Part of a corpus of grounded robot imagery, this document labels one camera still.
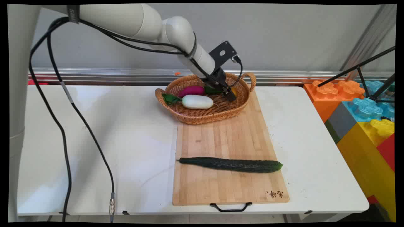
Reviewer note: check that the black tripod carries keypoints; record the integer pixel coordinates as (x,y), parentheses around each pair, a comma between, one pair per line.
(363,77)

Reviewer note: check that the green toy vegetable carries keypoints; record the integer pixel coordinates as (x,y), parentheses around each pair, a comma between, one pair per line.
(212,91)

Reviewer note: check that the red object behind table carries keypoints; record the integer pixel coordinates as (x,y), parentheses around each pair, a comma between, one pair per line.
(36,82)

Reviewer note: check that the yellow giant toy block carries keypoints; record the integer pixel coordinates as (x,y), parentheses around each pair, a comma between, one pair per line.
(366,164)

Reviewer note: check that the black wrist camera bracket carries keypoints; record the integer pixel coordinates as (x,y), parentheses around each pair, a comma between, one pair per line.
(222,52)

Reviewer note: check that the blue giant toy block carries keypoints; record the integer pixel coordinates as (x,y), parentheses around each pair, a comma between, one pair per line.
(366,108)

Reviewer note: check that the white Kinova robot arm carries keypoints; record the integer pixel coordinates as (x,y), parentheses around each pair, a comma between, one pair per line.
(126,19)

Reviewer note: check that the yellow toy vegetable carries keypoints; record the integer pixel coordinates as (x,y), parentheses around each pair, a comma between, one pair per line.
(234,92)

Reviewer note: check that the white toy radish with leaves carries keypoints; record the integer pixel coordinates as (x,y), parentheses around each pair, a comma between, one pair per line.
(197,101)

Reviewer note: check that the bamboo cutting board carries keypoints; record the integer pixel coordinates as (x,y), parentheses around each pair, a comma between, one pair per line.
(227,142)

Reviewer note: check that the dark green cucumber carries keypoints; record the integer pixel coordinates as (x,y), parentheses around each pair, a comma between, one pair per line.
(233,164)

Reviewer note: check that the slanted aluminium profile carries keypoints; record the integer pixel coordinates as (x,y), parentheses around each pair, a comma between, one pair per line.
(369,37)

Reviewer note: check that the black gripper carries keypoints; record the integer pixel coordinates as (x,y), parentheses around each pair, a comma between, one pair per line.
(218,76)

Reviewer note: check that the aluminium rail along wall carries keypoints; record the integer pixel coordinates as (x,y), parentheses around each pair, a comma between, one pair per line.
(110,75)

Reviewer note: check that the grey giant toy block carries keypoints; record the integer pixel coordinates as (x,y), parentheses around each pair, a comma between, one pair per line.
(341,121)

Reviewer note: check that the purple toy eggplant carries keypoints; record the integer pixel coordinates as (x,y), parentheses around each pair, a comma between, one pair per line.
(191,90)

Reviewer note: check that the woven wicker basket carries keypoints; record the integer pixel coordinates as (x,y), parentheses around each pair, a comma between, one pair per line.
(217,112)

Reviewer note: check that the red giant toy block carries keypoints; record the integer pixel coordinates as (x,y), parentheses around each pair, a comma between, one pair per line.
(388,151)

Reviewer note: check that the orange giant toy block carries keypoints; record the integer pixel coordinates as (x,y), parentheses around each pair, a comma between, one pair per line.
(325,97)

